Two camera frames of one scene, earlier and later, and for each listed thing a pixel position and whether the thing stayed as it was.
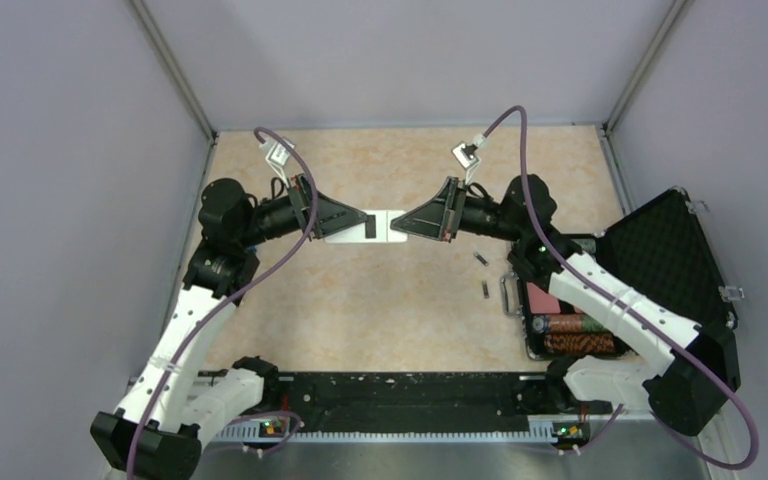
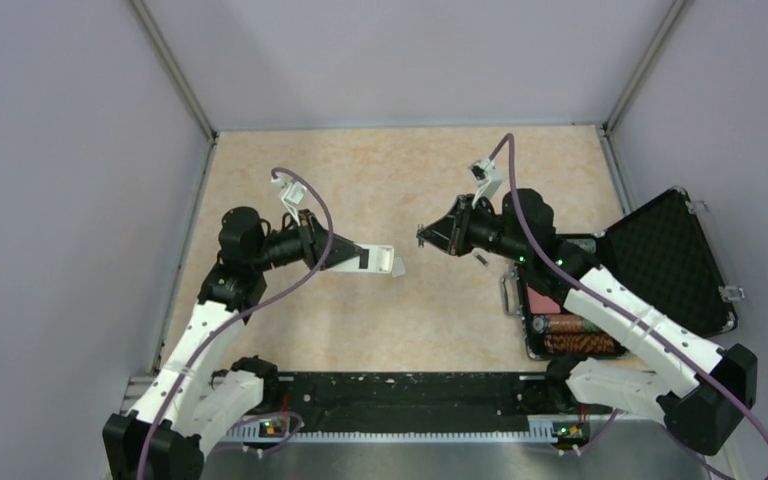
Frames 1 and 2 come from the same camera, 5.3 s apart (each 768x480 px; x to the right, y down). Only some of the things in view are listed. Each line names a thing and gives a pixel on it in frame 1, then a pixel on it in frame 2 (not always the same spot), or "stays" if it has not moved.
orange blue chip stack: (579, 343) stays
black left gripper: (333, 215) to (313, 238)
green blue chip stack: (566, 323) stays
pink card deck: (540, 301) stays
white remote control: (384, 234) to (375, 258)
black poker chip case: (661, 249) stays
